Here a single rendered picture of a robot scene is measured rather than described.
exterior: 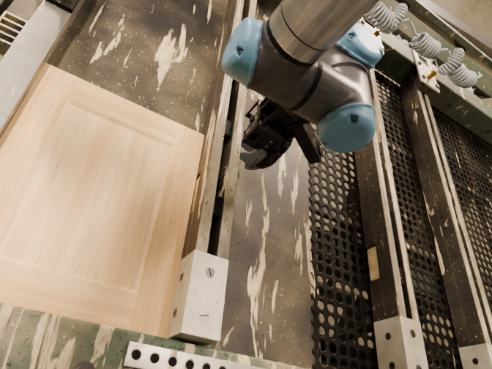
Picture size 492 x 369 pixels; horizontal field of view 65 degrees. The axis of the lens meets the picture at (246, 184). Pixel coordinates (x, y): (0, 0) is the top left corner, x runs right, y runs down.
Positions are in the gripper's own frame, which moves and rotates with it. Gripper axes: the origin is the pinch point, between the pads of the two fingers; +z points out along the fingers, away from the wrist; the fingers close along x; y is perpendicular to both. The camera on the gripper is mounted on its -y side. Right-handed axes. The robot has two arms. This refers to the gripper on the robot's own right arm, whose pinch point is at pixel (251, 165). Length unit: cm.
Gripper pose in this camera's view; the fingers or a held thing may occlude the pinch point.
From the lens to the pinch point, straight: 81.7
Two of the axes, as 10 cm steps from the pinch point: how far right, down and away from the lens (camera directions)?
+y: -8.6, -3.5, -3.8
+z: -5.1, 4.6, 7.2
